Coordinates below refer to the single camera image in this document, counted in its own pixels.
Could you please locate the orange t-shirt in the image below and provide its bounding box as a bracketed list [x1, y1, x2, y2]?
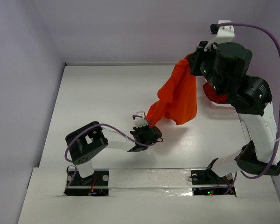
[147, 57, 197, 126]

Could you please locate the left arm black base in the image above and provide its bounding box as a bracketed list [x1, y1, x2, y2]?
[64, 169, 109, 196]

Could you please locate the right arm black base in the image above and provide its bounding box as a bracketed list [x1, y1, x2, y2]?
[188, 169, 236, 196]

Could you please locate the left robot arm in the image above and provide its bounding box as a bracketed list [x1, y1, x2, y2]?
[64, 121, 163, 187]

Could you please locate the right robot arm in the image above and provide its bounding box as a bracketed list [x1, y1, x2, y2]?
[187, 41, 280, 183]

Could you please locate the dark red t-shirt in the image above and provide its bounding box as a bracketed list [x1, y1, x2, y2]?
[203, 82, 229, 104]

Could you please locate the white plastic laundry basket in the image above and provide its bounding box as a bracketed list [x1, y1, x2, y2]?
[209, 100, 235, 110]

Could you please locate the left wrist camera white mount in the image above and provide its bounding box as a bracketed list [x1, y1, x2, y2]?
[132, 111, 148, 128]

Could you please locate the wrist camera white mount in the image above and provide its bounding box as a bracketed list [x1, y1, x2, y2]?
[132, 111, 148, 128]
[204, 20, 235, 51]

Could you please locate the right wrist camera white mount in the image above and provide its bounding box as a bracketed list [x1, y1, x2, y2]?
[204, 20, 235, 51]

